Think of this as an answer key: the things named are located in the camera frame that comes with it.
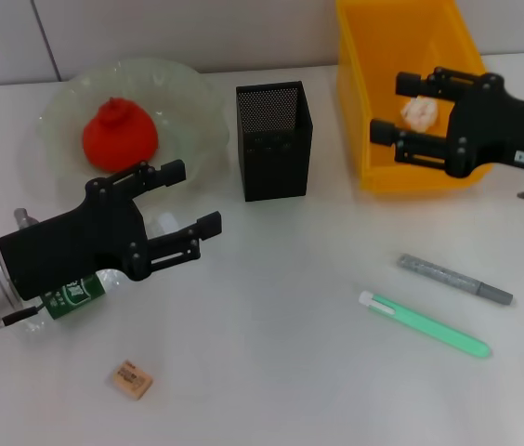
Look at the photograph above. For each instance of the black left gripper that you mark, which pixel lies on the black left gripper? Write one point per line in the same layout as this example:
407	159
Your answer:
67	251

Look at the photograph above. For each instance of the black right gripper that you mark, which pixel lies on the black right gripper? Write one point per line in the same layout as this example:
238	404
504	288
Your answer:
503	130

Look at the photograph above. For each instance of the white paper ball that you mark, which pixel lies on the white paper ball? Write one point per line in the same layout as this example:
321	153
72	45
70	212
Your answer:
420	114

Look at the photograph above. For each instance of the red-orange fruit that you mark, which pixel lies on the red-orange fruit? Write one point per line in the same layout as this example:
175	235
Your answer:
120	139

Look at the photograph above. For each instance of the clear bottle with green label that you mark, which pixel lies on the clear bottle with green label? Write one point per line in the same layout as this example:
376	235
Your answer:
74	297

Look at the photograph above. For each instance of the pale green glass fruit plate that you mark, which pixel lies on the pale green glass fruit plate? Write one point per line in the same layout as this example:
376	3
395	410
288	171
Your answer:
187	116

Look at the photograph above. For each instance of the black mesh pen holder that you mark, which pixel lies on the black mesh pen holder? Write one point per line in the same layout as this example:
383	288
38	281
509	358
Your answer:
276	167

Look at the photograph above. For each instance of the grey marker pen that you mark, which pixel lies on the grey marker pen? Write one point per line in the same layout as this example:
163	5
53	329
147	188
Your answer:
452	279

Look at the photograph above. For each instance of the tan rectangular eraser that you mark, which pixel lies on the tan rectangular eraser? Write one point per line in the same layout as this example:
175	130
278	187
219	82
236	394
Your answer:
129	380

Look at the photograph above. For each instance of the mint green pen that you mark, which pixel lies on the mint green pen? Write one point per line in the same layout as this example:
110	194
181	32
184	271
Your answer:
424	325

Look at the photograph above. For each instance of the yellow plastic bin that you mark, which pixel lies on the yellow plastic bin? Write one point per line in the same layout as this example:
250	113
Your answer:
373	56

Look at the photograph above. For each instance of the left wrist silver connector plug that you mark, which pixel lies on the left wrist silver connector plug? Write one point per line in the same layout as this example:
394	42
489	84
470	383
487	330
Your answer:
22	218

